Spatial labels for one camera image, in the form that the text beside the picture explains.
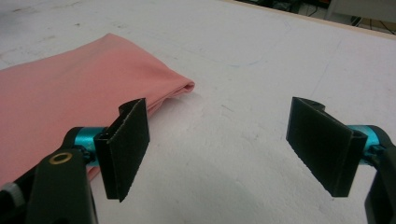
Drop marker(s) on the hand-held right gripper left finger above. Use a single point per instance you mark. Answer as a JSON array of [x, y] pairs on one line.
[[124, 149]]

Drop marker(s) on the white desk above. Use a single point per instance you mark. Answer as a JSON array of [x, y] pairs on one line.
[[364, 9]]

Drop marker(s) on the white foam mat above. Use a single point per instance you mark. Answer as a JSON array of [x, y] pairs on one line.
[[233, 77]]

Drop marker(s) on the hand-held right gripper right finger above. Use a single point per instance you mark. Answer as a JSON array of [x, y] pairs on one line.
[[323, 146]]

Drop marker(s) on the pink tank top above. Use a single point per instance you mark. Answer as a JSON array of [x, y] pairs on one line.
[[77, 93]]

